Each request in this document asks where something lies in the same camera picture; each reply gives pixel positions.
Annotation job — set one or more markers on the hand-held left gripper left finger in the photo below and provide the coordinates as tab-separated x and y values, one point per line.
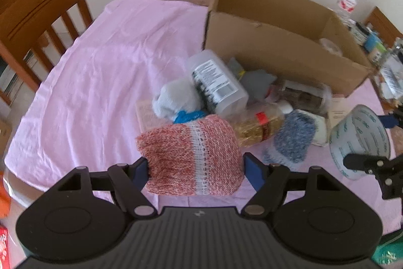
142	173

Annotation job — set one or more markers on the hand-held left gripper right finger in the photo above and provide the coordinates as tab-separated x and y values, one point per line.
253	173

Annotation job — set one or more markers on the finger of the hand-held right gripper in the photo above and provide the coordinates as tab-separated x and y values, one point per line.
388	121
362	162

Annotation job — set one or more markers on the grey tape roll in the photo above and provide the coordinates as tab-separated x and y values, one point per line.
355	133

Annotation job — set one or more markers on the glass spice jar red label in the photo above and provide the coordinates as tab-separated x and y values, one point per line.
258	127

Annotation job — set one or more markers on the red and white knit roll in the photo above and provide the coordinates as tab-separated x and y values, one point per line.
189	155

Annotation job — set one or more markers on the blue and white knit roll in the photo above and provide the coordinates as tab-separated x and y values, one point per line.
292	136

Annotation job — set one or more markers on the blue and white doll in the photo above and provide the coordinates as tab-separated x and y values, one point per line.
189	116

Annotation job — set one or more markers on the white plush toy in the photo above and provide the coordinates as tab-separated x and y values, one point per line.
174	95

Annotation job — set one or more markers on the clear plastic jar with label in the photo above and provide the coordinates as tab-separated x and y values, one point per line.
214	80

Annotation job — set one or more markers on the cardboard box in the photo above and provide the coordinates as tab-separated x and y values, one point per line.
277	45

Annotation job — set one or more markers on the large jar with black lid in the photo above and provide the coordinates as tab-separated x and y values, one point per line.
392	76

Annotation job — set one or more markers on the blue and green box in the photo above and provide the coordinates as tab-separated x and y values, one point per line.
374	43

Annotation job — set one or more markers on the glass jar with dark contents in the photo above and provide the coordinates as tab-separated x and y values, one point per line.
302	95

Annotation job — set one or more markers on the grey plush toy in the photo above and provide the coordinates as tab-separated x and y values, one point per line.
255	83

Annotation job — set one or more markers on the small jar with black lid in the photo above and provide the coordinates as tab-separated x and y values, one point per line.
360	32

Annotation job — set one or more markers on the clear glass container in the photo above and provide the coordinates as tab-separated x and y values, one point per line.
330	46

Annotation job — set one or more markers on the green bag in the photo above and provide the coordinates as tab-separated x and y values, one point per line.
388	253

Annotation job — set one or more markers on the pink tablecloth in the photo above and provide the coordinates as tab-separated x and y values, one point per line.
104	67

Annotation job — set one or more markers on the clear water bottle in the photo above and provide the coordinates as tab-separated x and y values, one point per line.
348	1

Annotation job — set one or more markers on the orange packet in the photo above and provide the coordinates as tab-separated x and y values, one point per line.
3	198

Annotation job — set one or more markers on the red packet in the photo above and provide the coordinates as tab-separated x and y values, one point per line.
3	245

